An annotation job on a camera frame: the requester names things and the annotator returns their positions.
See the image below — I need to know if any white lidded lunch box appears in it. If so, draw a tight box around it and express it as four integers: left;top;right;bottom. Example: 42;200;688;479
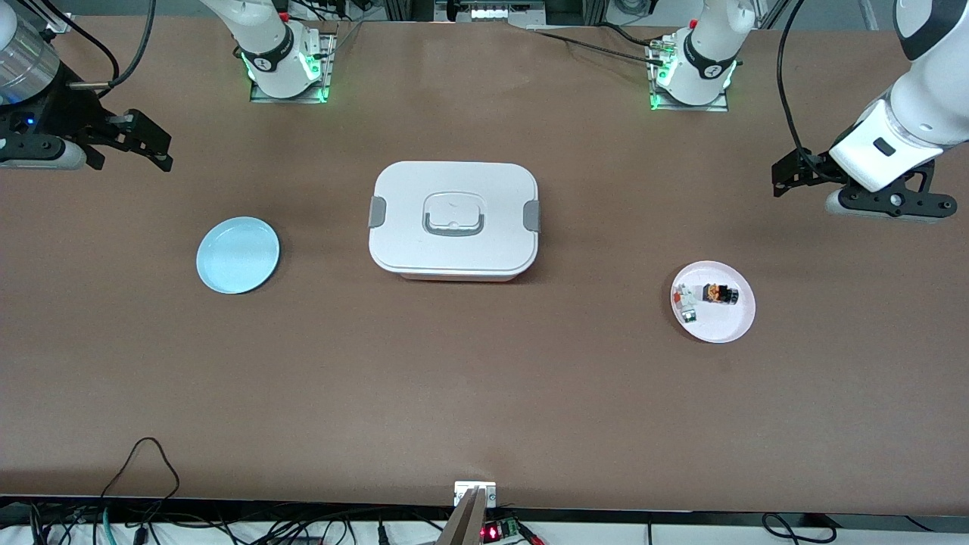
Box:
368;160;542;283

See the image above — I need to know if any light blue round plate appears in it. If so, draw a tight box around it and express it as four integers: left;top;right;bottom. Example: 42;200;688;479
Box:
196;216;281;295

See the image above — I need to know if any pale round plate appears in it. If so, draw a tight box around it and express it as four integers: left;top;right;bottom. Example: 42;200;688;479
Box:
670;261;756;344

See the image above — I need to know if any white power strip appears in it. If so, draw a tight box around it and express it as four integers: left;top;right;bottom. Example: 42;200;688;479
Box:
435;0;547;23

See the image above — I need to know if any circuit board with red display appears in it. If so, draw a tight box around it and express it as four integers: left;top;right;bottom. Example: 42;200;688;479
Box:
481;517;523;543

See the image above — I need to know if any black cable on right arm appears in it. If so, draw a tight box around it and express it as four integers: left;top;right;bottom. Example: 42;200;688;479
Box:
15;0;157;92

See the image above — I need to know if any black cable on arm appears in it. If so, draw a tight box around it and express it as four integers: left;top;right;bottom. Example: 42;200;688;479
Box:
778;0;815;164
15;0;157;92

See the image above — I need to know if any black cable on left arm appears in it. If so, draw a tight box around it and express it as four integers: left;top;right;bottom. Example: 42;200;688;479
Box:
778;0;815;164

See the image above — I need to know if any aluminium frame profile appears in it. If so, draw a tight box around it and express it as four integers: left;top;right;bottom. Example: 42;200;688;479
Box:
19;0;74;35

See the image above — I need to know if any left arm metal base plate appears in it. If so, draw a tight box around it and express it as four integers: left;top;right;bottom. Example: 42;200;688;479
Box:
647;38;731;113

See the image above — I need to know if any green and white switch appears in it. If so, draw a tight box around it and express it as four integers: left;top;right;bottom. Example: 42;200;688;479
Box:
674;284;701;325

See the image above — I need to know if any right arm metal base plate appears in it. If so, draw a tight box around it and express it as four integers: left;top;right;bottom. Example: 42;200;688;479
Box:
250;29;338;104

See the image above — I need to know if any black cable across table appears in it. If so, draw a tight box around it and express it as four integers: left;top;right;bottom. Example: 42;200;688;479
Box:
526;26;667;65

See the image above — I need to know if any black looped cable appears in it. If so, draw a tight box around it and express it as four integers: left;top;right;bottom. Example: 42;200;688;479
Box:
98;437;182;523

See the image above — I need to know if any black coiled cable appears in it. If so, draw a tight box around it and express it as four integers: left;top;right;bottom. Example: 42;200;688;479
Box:
761;512;840;544

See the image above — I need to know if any white table edge bracket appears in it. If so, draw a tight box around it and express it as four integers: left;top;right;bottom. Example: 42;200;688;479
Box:
454;481;497;508

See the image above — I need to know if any aluminium camera pole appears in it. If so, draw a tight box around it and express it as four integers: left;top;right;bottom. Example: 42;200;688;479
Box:
438;487;487;545

